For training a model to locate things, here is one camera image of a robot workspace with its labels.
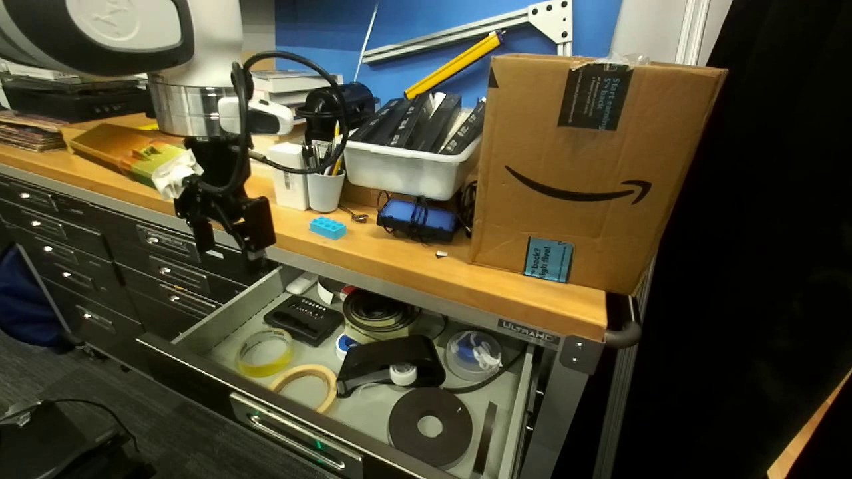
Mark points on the black flat case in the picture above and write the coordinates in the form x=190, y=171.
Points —
x=468, y=130
x=434, y=122
x=390, y=122

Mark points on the black flat box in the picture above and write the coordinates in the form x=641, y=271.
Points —
x=300, y=321

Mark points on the yellow bar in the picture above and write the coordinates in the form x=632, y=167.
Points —
x=452, y=65

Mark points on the white pen cup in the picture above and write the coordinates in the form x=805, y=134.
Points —
x=324, y=194

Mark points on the black strip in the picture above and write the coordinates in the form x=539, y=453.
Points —
x=485, y=438

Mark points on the dark blue bag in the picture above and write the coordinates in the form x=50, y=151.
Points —
x=22, y=301

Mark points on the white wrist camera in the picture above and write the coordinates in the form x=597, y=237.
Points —
x=266, y=116

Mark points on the blue and black toy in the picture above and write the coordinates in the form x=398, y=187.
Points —
x=416, y=220

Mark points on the white panel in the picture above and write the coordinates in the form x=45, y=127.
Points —
x=656, y=29

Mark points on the thin white rod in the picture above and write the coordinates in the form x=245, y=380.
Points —
x=366, y=43

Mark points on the open grey metal drawer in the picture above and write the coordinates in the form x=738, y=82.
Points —
x=190, y=367

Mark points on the small blue block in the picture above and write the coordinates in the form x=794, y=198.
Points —
x=328, y=227

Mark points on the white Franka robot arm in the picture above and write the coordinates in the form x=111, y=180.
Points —
x=97, y=35

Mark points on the wooden plank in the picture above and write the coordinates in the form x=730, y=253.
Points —
x=801, y=441

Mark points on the yellow pencil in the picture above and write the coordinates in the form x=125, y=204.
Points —
x=336, y=134

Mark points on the black tape roll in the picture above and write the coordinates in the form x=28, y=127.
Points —
x=408, y=441

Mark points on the small blue white item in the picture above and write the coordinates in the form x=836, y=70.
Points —
x=346, y=345

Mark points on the small white roll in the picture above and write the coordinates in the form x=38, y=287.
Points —
x=403, y=375

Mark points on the metal rail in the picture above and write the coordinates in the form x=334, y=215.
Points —
x=467, y=31

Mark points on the black floor bag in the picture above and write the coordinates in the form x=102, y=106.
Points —
x=61, y=449

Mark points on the black pouch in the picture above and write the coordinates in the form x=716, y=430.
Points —
x=355, y=106

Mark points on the grey metal hook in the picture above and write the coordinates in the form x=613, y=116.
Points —
x=623, y=337

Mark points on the stack of books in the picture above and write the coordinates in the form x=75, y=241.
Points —
x=292, y=84

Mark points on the brown book stack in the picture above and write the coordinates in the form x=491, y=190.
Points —
x=28, y=134

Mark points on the cardboard shipping box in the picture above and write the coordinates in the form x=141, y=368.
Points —
x=585, y=176

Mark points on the grey metal bench leg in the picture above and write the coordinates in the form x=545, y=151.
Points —
x=567, y=401

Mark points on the small white box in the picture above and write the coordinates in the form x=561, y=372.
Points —
x=287, y=187

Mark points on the black curtain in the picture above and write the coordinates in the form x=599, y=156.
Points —
x=761, y=222

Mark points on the white plastic bin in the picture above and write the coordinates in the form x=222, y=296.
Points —
x=400, y=168

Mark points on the beige masking tape roll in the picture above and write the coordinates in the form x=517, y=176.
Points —
x=307, y=375

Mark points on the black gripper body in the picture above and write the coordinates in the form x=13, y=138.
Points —
x=222, y=190

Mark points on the grey drawer cabinet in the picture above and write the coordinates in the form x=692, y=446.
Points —
x=53, y=256

